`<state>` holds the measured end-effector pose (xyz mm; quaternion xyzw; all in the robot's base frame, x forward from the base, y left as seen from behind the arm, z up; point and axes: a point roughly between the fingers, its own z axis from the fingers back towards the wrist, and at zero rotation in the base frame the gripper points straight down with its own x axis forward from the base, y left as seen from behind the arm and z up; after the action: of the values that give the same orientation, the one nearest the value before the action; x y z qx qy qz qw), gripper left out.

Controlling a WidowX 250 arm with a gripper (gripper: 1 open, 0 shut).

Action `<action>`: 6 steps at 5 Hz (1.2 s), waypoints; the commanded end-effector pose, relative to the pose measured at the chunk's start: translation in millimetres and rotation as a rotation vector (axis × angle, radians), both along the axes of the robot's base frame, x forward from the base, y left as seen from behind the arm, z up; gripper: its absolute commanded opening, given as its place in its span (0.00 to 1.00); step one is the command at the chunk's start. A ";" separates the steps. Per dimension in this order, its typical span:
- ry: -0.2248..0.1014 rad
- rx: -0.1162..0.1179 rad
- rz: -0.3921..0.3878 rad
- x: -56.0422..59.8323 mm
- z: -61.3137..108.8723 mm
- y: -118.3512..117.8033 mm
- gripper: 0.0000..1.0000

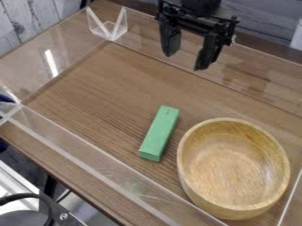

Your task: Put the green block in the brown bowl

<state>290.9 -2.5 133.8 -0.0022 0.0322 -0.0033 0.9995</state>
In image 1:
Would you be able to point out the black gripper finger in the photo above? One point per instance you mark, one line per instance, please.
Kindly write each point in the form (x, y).
(210, 51)
(170, 37)

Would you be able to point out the clear acrylic corner bracket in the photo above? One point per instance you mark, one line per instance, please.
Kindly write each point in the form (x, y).
(108, 30)

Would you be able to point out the black metal table bracket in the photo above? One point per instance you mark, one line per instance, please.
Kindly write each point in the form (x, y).
(61, 216)

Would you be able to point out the green rectangular block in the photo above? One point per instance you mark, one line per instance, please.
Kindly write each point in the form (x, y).
(158, 134)

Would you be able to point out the brown wooden bowl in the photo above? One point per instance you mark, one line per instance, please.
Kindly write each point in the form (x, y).
(232, 168)

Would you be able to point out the blue object at edge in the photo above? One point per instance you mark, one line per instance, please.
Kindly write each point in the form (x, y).
(5, 99)

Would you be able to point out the clear acrylic enclosure wall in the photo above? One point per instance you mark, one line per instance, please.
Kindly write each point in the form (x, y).
(87, 95)

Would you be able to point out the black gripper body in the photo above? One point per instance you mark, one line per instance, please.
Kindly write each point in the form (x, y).
(200, 17)

